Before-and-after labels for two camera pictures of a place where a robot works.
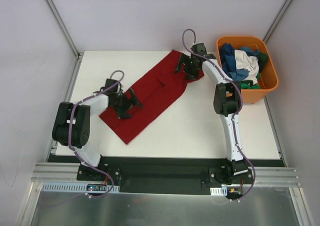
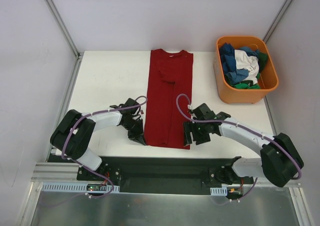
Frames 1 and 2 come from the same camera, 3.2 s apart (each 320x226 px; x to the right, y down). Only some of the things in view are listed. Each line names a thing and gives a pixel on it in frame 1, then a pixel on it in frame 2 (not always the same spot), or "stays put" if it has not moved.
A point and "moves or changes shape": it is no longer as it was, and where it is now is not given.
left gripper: (127, 102) -> (134, 130)
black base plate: (167, 175) stays put
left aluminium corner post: (63, 29) stays put
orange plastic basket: (268, 76) stays put
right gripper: (186, 64) -> (194, 135)
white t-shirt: (244, 61) stays put
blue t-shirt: (228, 60) stays put
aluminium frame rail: (51, 172) stays put
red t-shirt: (158, 90) moves or changes shape
